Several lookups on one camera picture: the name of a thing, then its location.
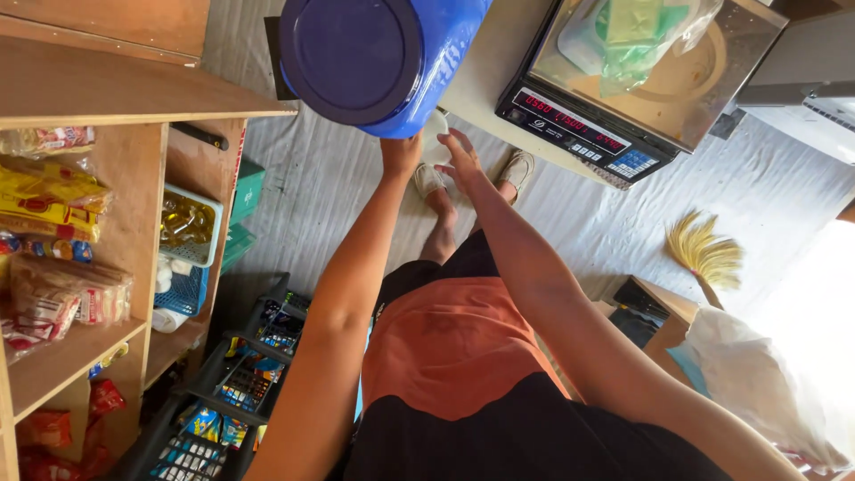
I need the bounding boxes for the person's right hand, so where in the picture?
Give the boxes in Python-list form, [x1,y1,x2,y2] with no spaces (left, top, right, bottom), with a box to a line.
[435,128,485,196]

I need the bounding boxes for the person's left hand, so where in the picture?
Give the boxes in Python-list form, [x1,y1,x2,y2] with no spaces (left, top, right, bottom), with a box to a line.
[379,130,426,180]

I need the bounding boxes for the small white cup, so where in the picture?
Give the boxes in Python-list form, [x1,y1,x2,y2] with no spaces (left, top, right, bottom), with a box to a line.
[422,110,454,167]

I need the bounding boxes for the blue plastic container dark lid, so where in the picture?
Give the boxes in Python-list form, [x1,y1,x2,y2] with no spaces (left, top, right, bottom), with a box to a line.
[279,0,494,140]

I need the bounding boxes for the person's beige left shoe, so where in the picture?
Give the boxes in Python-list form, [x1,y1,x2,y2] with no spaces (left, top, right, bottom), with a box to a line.
[413,162,447,200]

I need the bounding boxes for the person's beige shoe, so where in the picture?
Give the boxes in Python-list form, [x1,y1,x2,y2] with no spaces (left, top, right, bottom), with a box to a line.
[413,162,447,200]
[497,150,536,199]

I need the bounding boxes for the person's beige right shoe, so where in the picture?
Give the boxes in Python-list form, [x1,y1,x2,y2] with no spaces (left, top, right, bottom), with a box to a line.
[497,150,536,199]

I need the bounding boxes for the green carton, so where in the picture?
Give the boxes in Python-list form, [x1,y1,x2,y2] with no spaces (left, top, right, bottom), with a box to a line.
[229,157,267,226]
[220,222,257,275]

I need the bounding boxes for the digital weighing scale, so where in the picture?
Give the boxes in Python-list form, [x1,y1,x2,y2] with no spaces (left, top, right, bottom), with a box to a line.
[495,0,790,183]

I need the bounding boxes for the person's orange and black shirt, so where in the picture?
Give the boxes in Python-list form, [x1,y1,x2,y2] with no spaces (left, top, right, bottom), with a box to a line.
[342,229,736,481]

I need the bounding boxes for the clear plastic bag green contents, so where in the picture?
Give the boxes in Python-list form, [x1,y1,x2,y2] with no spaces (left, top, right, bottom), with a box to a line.
[557,0,725,98]

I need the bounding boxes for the brown cardboard box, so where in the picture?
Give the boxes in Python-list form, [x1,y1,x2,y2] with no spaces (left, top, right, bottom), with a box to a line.
[591,275,702,388]

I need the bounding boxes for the black plastic rack with packets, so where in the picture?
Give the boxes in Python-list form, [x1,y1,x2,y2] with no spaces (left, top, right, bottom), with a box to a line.
[110,272,312,481]

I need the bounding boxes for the straw broom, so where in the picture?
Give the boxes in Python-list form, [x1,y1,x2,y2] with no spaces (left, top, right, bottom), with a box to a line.
[665,210,745,311]

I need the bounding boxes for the wooden shelf with goods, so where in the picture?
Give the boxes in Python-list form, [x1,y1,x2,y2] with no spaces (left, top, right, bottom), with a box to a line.
[0,0,298,481]

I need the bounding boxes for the grey metal appliance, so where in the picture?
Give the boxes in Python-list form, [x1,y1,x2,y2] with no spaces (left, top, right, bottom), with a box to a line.
[735,7,855,167]

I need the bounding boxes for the white plastic bag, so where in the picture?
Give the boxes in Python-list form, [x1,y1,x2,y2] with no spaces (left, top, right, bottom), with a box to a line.
[684,306,852,475]

